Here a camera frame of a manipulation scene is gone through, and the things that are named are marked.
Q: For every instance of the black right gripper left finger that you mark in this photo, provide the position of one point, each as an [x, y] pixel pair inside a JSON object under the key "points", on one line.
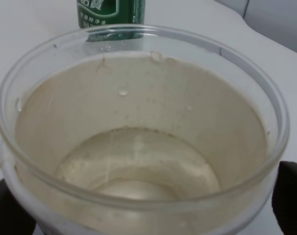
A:
{"points": [[14, 220]]}

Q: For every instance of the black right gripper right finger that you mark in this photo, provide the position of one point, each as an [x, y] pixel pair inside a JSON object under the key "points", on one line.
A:
{"points": [[284, 197]]}

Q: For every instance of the glass cup with blue sleeve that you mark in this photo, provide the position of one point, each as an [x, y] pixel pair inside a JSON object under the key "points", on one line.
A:
{"points": [[140, 130]]}

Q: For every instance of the clear green-label water bottle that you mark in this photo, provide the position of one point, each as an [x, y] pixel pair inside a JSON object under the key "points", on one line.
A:
{"points": [[92, 13]]}

